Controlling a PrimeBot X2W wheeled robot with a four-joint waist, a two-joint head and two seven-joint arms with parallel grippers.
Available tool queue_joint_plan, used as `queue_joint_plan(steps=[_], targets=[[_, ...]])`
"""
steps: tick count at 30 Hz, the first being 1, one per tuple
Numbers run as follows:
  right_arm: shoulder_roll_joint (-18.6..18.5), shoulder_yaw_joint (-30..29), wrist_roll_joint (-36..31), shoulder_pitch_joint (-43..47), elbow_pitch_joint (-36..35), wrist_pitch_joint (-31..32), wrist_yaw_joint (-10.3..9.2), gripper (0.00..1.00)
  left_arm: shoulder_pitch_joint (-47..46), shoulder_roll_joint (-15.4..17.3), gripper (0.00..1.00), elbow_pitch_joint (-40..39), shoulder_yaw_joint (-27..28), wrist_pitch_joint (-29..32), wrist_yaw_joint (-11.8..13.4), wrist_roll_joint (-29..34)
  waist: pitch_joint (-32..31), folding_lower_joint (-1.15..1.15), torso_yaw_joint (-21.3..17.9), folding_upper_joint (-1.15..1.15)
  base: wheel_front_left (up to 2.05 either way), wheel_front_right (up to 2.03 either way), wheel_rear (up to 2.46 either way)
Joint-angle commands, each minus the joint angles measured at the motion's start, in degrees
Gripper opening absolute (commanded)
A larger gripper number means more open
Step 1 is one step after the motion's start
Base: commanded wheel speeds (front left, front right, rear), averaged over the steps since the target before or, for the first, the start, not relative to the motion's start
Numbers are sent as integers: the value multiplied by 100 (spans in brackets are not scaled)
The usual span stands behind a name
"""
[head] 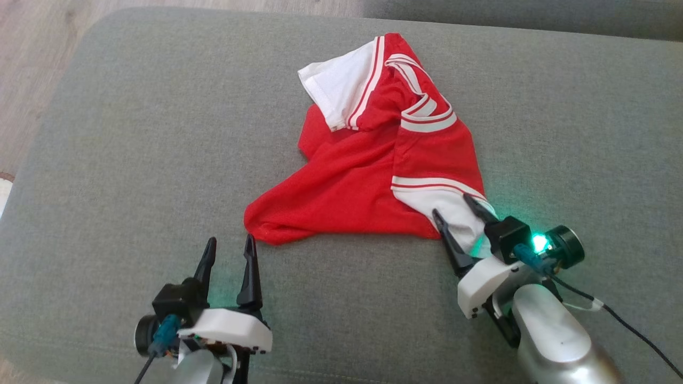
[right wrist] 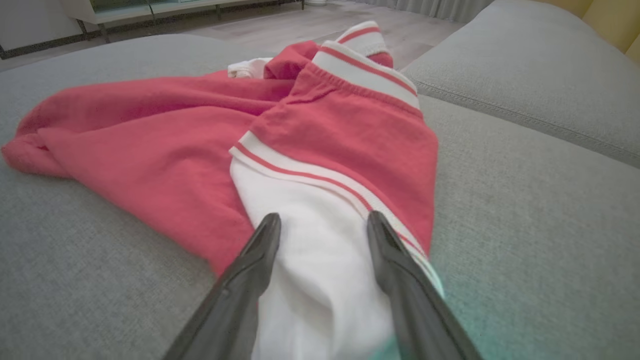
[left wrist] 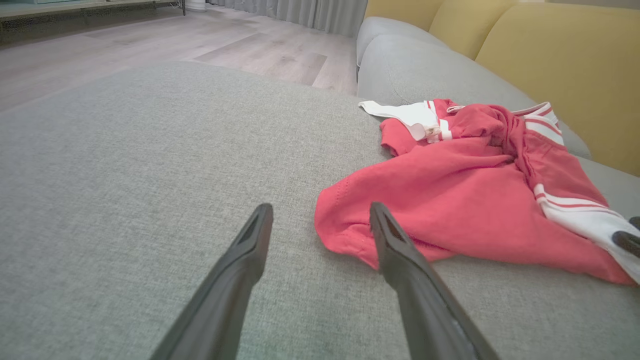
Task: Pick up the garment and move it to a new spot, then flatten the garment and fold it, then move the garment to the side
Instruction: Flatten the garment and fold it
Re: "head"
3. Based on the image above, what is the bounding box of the white rug with brown edge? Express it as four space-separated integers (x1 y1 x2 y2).
0 171 15 219

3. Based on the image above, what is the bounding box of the grey sofa seat cushion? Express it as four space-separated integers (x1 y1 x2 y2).
363 0 683 42
0 6 683 384

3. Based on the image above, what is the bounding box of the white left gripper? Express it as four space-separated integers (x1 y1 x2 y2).
178 234 273 384

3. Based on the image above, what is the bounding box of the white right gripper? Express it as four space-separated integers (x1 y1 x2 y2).
432 193 532 349

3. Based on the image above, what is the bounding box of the red and white basketball jersey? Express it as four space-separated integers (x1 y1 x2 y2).
244 32 499 257

